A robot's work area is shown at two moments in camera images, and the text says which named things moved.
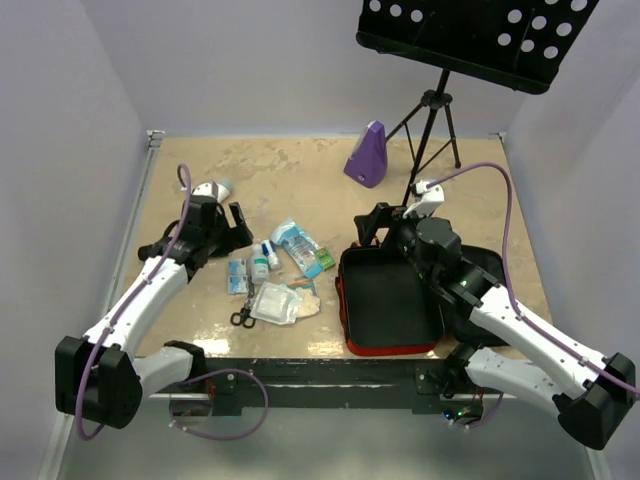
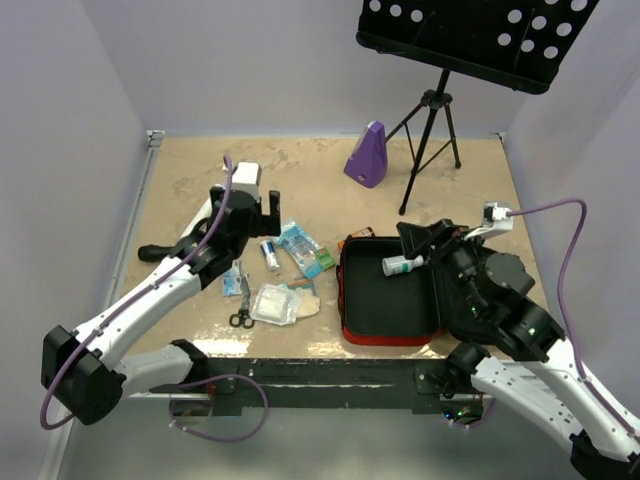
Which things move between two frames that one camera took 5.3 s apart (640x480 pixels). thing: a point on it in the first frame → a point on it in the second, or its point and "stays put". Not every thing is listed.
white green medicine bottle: x=259 y=265 → x=400 y=264
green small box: x=326 y=260 stays put
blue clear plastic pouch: x=300 y=245 stays put
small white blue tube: x=271 y=255 stays put
